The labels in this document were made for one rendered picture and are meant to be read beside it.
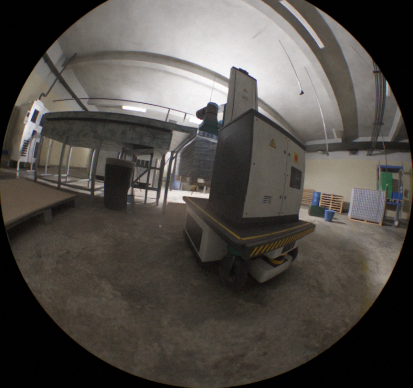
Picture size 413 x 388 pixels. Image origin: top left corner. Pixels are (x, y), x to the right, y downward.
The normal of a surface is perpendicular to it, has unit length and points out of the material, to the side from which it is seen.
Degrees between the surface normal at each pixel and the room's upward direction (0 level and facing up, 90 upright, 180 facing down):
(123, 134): 90
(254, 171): 90
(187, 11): 180
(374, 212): 91
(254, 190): 90
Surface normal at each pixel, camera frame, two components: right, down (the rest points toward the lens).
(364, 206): -0.91, -0.14
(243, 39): -0.15, 0.99
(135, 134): 0.43, 0.06
